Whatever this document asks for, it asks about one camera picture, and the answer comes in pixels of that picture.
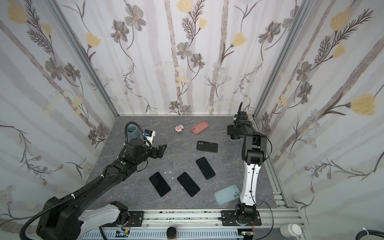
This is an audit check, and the black smartphone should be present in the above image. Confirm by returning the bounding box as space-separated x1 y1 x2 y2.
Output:
196 157 216 180
149 172 171 197
177 172 201 197

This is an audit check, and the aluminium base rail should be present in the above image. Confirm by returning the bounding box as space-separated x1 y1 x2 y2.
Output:
76 205 309 240

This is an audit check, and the teal ceramic cup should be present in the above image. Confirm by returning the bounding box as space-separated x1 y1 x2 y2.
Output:
126 124 141 142

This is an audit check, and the black round knob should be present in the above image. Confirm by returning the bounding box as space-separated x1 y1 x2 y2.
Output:
166 227 178 240

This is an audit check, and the pale green phone case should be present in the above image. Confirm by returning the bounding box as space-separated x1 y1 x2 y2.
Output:
214 185 241 206

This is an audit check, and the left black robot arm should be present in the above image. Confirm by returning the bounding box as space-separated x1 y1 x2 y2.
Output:
19 122 167 240

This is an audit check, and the pink phone case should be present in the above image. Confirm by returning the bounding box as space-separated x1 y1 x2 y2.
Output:
191 121 210 135

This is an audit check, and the black phone case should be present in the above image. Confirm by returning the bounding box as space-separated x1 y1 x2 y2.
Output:
196 141 219 153

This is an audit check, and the pink white cupcake toy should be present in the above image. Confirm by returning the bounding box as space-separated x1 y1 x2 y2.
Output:
175 125 184 133

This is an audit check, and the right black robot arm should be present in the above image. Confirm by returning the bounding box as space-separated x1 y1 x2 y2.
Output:
227 104 270 226

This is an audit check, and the white cylinder container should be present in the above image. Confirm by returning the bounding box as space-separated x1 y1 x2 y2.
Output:
280 224 302 238

